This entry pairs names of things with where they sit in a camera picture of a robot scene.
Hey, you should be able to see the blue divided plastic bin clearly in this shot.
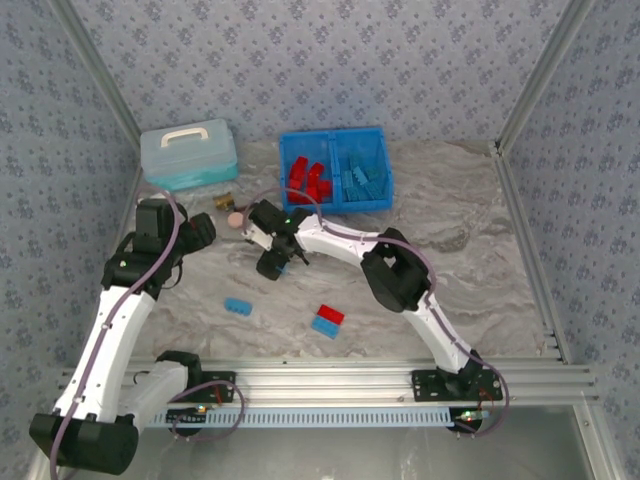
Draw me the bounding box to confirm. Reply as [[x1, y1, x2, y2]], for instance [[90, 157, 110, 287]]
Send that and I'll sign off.
[[278, 125, 394, 215]]

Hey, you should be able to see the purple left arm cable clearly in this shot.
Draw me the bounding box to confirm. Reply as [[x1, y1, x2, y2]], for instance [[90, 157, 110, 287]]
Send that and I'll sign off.
[[48, 182, 182, 479]]

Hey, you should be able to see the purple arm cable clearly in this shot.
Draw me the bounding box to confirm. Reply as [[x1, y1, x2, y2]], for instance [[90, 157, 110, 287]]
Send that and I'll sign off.
[[242, 187, 511, 439], [48, 182, 182, 479]]

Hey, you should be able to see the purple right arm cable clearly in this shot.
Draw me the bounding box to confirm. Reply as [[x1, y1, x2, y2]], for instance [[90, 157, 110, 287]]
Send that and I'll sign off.
[[242, 187, 511, 439]]

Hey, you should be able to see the translucent teal box with handle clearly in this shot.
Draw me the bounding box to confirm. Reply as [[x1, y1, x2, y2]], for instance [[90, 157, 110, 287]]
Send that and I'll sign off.
[[139, 118, 240, 195]]

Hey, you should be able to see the wide aluminium frame rail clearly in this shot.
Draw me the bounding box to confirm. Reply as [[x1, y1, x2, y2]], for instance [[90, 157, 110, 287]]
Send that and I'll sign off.
[[58, 357, 600, 407]]

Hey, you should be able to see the purple cable loop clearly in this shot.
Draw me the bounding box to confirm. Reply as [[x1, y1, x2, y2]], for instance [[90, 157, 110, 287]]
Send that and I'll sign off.
[[168, 380, 246, 442]]

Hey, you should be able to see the slotted pale blue cable duct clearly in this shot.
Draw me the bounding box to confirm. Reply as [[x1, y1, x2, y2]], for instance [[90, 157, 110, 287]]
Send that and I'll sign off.
[[144, 405, 454, 430]]

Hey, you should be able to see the slanted aluminium frame post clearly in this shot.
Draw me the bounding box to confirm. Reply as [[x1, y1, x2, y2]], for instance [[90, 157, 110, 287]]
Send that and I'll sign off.
[[497, 0, 596, 149], [49, 0, 144, 149]]

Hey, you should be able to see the black bracket with LED board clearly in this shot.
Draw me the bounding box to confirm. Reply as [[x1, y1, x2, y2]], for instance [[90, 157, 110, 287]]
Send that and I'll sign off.
[[166, 407, 210, 437], [451, 407, 492, 437]]

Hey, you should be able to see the short aluminium frame leg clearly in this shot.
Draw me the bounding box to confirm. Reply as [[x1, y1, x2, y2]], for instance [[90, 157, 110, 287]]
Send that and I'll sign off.
[[572, 402, 626, 480]]

